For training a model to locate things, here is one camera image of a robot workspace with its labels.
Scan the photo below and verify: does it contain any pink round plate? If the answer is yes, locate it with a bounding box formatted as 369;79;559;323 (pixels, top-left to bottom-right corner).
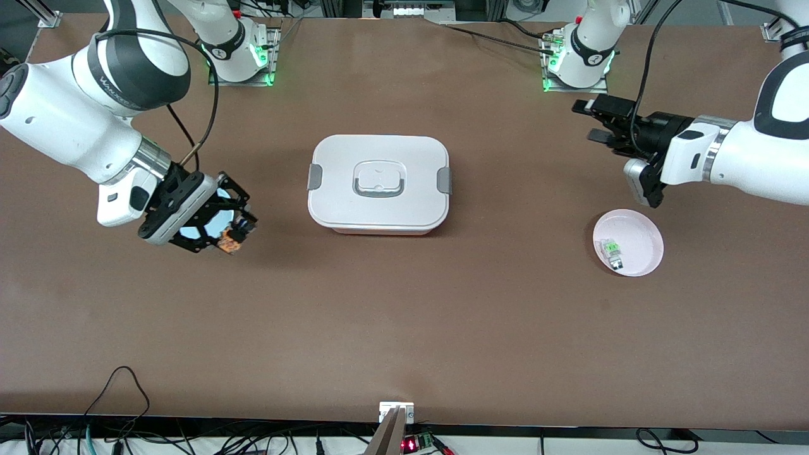
592;209;664;277

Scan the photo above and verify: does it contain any orange push-button switch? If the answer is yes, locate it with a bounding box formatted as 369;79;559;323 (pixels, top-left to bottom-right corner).
218;218;255;255

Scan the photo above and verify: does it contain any black looped cable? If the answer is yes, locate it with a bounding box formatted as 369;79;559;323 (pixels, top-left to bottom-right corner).
82;365;151;437

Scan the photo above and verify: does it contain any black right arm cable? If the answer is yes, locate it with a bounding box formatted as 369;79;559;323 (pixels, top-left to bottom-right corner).
95;28;220;174

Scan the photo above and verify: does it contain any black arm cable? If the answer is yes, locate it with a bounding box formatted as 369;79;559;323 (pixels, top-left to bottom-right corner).
95;28;220;174
632;0;680;155

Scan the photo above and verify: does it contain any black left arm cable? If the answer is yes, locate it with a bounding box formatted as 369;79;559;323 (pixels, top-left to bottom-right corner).
632;0;680;155

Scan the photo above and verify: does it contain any black cable on table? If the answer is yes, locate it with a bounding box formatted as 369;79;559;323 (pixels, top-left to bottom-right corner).
442;22;560;56

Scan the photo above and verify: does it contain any white post bracket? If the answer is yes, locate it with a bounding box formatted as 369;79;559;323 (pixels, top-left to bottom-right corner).
379;402;415;423

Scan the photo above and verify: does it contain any light blue round plate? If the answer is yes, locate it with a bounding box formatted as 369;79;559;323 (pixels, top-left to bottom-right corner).
177;188;236;245

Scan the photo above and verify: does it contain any circuit board red light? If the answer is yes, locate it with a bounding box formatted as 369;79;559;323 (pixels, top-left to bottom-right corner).
400;432;438;454

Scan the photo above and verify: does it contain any white lidded box grey handle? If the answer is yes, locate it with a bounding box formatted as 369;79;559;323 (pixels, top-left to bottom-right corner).
307;134;453;236

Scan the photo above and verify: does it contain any aluminium profile post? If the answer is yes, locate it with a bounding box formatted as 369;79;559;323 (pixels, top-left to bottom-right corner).
363;408;408;455

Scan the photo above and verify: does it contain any green push-button switch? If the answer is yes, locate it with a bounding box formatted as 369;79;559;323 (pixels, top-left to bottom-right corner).
600;239;624;270

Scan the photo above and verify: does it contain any aluminium frame rail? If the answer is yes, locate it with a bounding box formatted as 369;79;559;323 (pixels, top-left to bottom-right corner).
319;0;506;21

